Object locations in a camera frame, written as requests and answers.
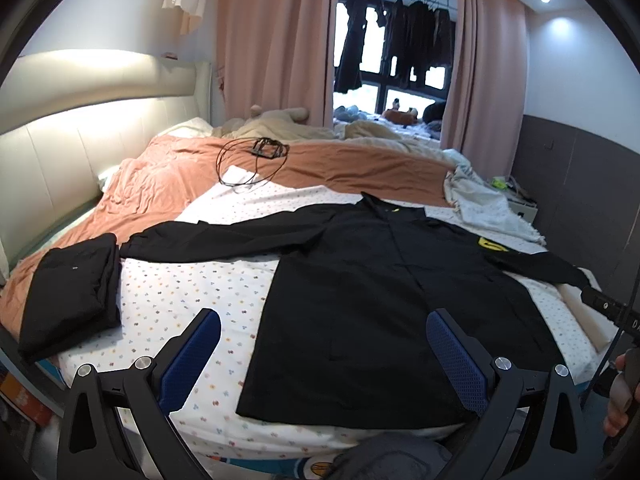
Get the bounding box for black wire hanger bundle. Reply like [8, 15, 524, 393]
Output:
[214, 136, 291, 188]

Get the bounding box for orange brown blanket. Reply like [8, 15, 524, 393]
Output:
[0, 134, 459, 331]

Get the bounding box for white bedside drawer box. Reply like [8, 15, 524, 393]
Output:
[490, 176, 538, 224]

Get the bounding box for large black jacket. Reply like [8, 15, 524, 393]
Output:
[120, 194, 589, 430]

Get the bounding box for beige plush toy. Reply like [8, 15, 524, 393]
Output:
[219, 104, 336, 142]

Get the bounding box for white padded headboard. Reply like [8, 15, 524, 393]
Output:
[1, 49, 213, 278]

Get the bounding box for folded black garment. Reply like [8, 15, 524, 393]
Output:
[18, 233, 122, 362]

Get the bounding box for white crumpled cloth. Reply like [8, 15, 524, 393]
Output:
[444, 166, 546, 246]

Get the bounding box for person right hand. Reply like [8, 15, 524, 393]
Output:
[603, 349, 639, 437]

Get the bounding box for grey patterned trouser knee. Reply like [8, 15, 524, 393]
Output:
[324, 434, 451, 480]

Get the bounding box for right pink curtain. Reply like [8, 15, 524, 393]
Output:
[440, 0, 528, 178]

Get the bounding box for dark hanging clothes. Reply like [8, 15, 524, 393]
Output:
[334, 0, 456, 93]

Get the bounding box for polka dot white bed sheet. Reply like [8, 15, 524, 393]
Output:
[58, 182, 600, 460]

